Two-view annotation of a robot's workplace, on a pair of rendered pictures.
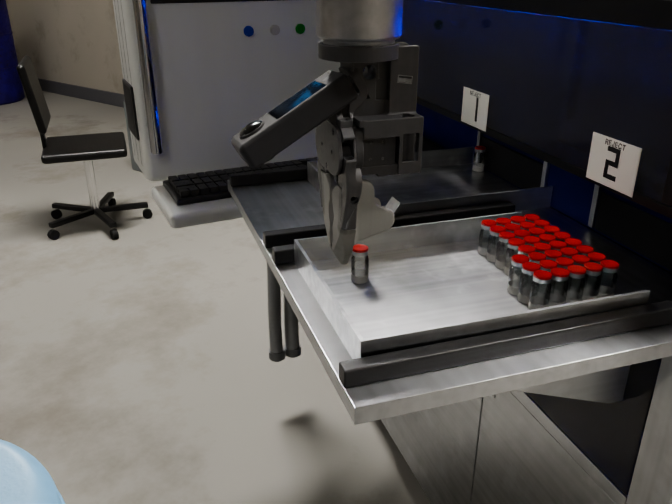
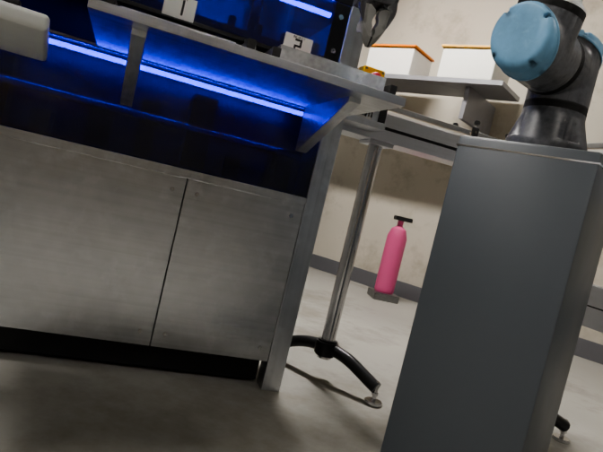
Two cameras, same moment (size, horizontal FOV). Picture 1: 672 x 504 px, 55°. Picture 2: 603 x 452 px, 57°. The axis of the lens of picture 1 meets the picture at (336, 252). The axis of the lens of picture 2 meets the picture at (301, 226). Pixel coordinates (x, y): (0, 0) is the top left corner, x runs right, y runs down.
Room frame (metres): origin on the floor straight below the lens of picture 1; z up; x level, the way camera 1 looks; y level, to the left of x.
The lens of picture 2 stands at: (0.65, 1.27, 0.60)
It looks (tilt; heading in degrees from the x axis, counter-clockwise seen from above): 3 degrees down; 269
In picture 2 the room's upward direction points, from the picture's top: 13 degrees clockwise
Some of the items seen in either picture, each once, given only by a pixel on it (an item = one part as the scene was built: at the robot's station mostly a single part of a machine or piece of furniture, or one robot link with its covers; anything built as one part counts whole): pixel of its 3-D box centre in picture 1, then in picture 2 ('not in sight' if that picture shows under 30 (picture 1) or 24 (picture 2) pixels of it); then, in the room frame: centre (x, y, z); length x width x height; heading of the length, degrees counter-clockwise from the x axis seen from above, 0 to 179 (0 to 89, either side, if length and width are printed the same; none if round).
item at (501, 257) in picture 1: (519, 261); not in sight; (0.73, -0.23, 0.90); 0.18 x 0.02 x 0.05; 18
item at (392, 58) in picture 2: not in sight; (397, 66); (0.17, -2.96, 1.72); 0.40 x 0.33 x 0.23; 143
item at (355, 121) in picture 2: not in sight; (357, 123); (0.53, -0.49, 0.87); 0.14 x 0.13 x 0.02; 108
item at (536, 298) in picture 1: (540, 291); not in sight; (0.65, -0.23, 0.90); 0.02 x 0.02 x 0.05
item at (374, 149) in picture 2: not in sight; (349, 250); (0.45, -0.62, 0.46); 0.09 x 0.09 x 0.77; 18
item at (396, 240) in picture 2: not in sight; (392, 257); (-0.10, -2.79, 0.31); 0.28 x 0.27 x 0.63; 53
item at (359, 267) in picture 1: (359, 265); not in sight; (0.72, -0.03, 0.90); 0.02 x 0.02 x 0.04
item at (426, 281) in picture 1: (455, 276); (310, 79); (0.70, -0.15, 0.90); 0.34 x 0.26 x 0.04; 108
